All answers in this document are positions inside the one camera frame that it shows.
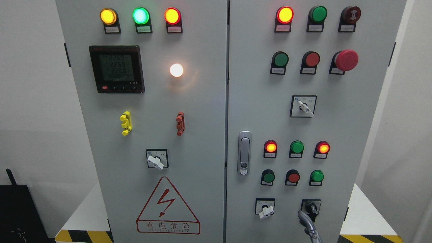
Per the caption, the red indicator light middle right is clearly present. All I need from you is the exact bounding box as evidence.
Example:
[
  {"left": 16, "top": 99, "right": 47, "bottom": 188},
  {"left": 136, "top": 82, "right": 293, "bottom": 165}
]
[{"left": 313, "top": 140, "right": 330, "bottom": 159}]

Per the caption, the red electrical hazard warning sticker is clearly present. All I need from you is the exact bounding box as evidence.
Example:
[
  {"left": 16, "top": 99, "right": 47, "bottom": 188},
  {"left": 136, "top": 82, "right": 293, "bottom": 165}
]
[{"left": 136, "top": 177, "right": 200, "bottom": 234}]

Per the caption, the grey right cabinet door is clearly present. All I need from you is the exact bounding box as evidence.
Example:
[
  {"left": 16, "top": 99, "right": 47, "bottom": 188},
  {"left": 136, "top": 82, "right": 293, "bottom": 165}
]
[{"left": 226, "top": 0, "right": 406, "bottom": 243}]

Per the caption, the red push button lower middle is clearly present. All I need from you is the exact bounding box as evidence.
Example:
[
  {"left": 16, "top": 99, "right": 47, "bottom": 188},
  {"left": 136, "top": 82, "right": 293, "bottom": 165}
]
[{"left": 285, "top": 169, "right": 300, "bottom": 186}]

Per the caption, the red indicator light top left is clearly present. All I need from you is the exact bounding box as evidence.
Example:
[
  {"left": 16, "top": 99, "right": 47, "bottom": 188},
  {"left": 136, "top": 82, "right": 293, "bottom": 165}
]
[{"left": 164, "top": 7, "right": 183, "bottom": 33}]

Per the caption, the green indicator light top left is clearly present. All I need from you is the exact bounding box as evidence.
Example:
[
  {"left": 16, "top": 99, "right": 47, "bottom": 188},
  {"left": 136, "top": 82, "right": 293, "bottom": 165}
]
[{"left": 133, "top": 7, "right": 153, "bottom": 34}]

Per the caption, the green push button upper row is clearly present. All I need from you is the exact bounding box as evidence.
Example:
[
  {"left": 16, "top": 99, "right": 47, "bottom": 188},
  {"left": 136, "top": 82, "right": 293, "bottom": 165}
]
[{"left": 270, "top": 51, "right": 289, "bottom": 75}]

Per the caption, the grey left cabinet door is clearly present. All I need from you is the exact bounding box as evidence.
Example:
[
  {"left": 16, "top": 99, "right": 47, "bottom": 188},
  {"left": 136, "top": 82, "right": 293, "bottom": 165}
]
[{"left": 56, "top": 0, "right": 228, "bottom": 243}]

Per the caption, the green indicator light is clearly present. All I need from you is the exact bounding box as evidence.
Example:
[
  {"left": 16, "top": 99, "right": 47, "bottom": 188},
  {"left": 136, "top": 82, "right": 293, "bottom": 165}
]
[
  {"left": 133, "top": 7, "right": 153, "bottom": 34},
  {"left": 306, "top": 6, "right": 328, "bottom": 32},
  {"left": 289, "top": 140, "right": 304, "bottom": 158}
]

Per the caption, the grey cabinet door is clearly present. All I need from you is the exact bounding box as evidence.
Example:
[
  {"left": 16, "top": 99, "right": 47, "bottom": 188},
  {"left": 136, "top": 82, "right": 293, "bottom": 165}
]
[
  {"left": 226, "top": 0, "right": 406, "bottom": 243},
  {"left": 56, "top": 0, "right": 228, "bottom": 243}
]

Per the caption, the left door white selector switch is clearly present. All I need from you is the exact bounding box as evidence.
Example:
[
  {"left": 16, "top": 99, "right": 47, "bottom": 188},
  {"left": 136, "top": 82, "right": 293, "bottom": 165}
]
[{"left": 145, "top": 149, "right": 169, "bottom": 170}]

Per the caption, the upper right white selector switch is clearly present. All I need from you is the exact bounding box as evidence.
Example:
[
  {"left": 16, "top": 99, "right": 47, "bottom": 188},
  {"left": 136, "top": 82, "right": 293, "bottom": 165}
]
[{"left": 290, "top": 95, "right": 317, "bottom": 117}]

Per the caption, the green push button lower right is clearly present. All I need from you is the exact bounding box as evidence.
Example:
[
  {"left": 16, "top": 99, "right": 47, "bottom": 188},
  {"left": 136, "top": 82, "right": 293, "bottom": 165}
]
[{"left": 309, "top": 170, "right": 324, "bottom": 186}]

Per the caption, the green indicator light middle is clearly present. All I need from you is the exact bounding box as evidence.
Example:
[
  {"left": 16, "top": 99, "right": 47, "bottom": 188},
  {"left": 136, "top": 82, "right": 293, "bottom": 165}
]
[{"left": 289, "top": 140, "right": 304, "bottom": 158}]

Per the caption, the red indicator light top right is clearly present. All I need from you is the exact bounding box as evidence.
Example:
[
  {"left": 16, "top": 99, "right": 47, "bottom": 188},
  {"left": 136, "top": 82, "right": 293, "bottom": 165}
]
[{"left": 274, "top": 6, "right": 294, "bottom": 33}]

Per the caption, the yellow indicator light top left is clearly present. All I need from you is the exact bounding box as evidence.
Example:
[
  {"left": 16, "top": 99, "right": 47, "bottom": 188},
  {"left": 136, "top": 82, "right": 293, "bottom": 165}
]
[{"left": 99, "top": 8, "right": 121, "bottom": 34}]

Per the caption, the black knob selector switch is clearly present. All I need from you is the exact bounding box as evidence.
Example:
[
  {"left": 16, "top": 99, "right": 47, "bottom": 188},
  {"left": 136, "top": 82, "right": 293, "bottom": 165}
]
[{"left": 300, "top": 198, "right": 322, "bottom": 222}]

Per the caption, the red indicator light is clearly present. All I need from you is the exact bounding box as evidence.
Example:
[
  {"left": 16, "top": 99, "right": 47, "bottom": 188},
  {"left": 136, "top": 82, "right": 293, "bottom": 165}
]
[
  {"left": 263, "top": 140, "right": 277, "bottom": 158},
  {"left": 164, "top": 7, "right": 183, "bottom": 33},
  {"left": 313, "top": 140, "right": 330, "bottom": 159},
  {"left": 274, "top": 6, "right": 294, "bottom": 33}
]

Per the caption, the green indicator light top right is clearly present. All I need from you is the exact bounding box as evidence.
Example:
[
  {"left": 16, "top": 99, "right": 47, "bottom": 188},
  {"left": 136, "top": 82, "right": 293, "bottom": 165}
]
[{"left": 306, "top": 6, "right": 328, "bottom": 32}]

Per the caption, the white glowing indicator light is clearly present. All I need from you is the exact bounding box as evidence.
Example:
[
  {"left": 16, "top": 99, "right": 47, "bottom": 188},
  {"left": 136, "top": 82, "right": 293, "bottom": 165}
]
[{"left": 169, "top": 63, "right": 184, "bottom": 78}]

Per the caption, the dark red buzzer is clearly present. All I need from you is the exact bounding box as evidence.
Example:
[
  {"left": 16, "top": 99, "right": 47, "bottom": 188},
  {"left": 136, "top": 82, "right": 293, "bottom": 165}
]
[{"left": 338, "top": 6, "right": 361, "bottom": 32}]

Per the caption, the silver door latch handle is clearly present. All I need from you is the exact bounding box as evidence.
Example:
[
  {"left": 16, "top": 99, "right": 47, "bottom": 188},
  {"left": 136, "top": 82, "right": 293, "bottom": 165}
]
[{"left": 238, "top": 131, "right": 252, "bottom": 176}]

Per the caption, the red indicator light middle left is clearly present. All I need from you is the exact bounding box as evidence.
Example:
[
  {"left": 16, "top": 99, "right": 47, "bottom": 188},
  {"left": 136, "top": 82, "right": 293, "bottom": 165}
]
[{"left": 263, "top": 140, "right": 277, "bottom": 158}]

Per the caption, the black digital power meter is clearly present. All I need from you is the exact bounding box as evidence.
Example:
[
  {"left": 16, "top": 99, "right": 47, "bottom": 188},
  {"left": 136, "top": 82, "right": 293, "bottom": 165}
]
[{"left": 88, "top": 46, "right": 145, "bottom": 93}]

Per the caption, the red push button upper row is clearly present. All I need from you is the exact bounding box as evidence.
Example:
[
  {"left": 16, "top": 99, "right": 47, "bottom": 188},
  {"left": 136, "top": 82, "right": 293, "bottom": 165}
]
[{"left": 300, "top": 51, "right": 320, "bottom": 75}]

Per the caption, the lower left white selector switch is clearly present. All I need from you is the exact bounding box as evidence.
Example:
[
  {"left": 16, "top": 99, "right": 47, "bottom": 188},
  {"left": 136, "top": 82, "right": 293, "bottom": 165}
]
[{"left": 255, "top": 197, "right": 276, "bottom": 219}]

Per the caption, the black box with antenna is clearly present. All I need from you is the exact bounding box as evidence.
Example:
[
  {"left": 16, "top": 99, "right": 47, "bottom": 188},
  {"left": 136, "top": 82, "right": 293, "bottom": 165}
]
[{"left": 0, "top": 169, "right": 50, "bottom": 243}]

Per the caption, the white platform with hazard stripes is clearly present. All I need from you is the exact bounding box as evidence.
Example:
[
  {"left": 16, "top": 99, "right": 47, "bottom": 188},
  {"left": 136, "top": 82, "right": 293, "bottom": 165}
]
[{"left": 55, "top": 184, "right": 403, "bottom": 243}]

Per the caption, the red emergency stop mushroom button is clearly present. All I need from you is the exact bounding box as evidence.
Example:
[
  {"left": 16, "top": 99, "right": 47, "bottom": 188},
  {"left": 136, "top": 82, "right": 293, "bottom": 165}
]
[{"left": 329, "top": 49, "right": 358, "bottom": 75}]

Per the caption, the green push button lower left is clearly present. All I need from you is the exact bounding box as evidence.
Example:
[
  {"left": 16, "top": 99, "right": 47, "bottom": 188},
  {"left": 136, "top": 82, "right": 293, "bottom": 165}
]
[{"left": 260, "top": 169, "right": 276, "bottom": 186}]

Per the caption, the red terminal connector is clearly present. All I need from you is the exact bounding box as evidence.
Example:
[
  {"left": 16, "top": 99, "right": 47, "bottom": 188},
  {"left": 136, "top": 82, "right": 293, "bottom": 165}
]
[{"left": 176, "top": 112, "right": 185, "bottom": 136}]

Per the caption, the yellow terminal connector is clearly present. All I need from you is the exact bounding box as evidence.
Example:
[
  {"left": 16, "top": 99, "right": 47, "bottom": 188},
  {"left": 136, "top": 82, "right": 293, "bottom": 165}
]
[{"left": 120, "top": 111, "right": 132, "bottom": 136}]

